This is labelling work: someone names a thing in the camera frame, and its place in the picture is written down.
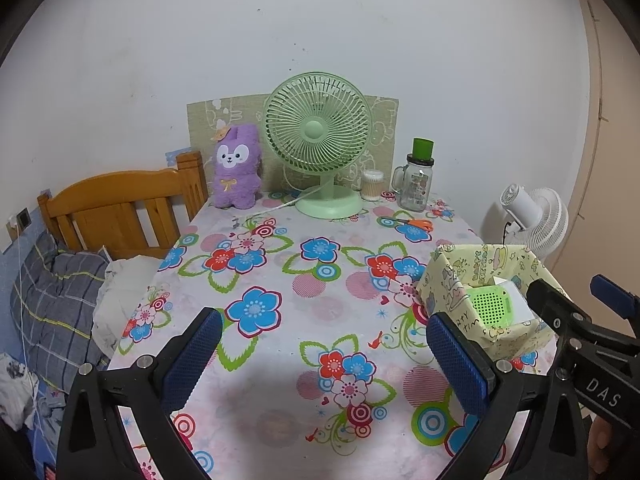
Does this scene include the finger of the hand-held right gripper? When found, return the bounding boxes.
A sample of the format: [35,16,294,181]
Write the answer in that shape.
[590,274,640,321]
[527,278,640,377]

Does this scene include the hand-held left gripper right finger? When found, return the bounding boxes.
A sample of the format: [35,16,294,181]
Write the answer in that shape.
[426,311,588,480]

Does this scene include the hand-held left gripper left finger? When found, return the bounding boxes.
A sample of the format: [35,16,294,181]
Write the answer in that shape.
[54,306,223,480]

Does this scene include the white box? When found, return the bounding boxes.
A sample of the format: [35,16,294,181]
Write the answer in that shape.
[492,277,533,326]

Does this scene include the green perforated plastic box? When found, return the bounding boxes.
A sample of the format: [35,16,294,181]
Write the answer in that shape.
[465,285,516,333]

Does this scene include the yellow cartoon storage box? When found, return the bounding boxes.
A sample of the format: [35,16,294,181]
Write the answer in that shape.
[417,242,556,361]

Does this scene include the person's right hand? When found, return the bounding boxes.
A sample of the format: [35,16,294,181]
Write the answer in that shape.
[587,416,611,478]

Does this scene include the white pillow cloth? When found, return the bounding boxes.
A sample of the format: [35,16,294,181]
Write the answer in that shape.
[92,255,161,356]

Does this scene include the white clip fan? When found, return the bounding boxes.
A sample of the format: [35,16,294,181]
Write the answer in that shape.
[500,185,570,265]

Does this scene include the floral tablecloth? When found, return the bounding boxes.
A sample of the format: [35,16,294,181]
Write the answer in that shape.
[107,190,561,480]

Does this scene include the beige door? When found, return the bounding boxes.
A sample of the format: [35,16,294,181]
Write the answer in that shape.
[575,0,640,311]

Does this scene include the grey plaid pillow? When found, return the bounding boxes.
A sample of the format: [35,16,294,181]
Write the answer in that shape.
[10,232,111,393]

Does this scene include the blue bed sheet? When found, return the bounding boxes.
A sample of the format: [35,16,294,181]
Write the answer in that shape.
[25,390,126,480]

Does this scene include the grey white crumpled cloth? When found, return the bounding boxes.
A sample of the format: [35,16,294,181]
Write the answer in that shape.
[0,352,38,431]

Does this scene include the wooden bed headboard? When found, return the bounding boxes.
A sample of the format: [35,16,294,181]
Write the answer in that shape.
[37,151,208,261]

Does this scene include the glass mason jar mug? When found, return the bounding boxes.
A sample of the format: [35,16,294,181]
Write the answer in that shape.
[392,156,435,212]

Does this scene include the purple plush bunny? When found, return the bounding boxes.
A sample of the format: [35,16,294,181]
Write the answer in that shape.
[212,124,263,210]

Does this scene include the cotton swab jar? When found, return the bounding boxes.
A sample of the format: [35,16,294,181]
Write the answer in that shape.
[361,170,386,202]

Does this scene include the green patterned backboard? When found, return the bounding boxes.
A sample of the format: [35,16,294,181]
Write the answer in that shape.
[186,92,400,196]

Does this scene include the green desk fan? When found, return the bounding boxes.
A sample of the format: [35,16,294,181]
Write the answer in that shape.
[264,72,373,220]

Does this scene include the orange handled scissors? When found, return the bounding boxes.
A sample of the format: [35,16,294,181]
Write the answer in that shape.
[381,216,433,232]

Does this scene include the white fan power cable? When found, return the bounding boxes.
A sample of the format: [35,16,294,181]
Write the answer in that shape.
[232,185,321,221]

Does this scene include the thin white charging cable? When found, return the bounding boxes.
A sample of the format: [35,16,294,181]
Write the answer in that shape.
[10,225,38,411]

